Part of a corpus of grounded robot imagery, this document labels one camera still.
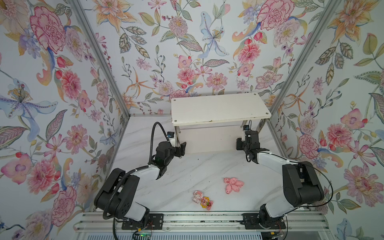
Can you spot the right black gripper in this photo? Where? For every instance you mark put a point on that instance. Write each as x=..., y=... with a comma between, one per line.
x=239, y=142

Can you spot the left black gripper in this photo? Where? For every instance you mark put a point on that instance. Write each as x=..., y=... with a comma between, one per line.
x=182, y=151

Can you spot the white pink doll toy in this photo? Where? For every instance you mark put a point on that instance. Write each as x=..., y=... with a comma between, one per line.
x=197, y=197

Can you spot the yellow red flower toy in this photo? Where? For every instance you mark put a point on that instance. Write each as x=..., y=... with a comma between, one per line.
x=206, y=203

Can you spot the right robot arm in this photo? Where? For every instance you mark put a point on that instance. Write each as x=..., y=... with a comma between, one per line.
x=301, y=184

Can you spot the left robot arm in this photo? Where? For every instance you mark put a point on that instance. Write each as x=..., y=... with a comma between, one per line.
x=116, y=198

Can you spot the white two-tier shelf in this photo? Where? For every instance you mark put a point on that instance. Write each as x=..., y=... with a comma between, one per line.
x=214, y=123

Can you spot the pink pig toy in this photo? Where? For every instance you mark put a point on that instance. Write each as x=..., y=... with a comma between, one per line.
x=233, y=185

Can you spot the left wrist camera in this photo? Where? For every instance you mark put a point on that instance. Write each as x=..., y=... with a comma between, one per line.
x=172, y=139

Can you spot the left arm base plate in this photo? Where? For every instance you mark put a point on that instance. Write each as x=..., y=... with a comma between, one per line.
x=149, y=222

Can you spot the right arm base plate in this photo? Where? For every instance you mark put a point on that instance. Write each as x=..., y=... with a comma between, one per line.
x=255, y=221

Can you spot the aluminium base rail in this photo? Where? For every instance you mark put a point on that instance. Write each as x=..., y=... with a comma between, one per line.
x=214, y=221

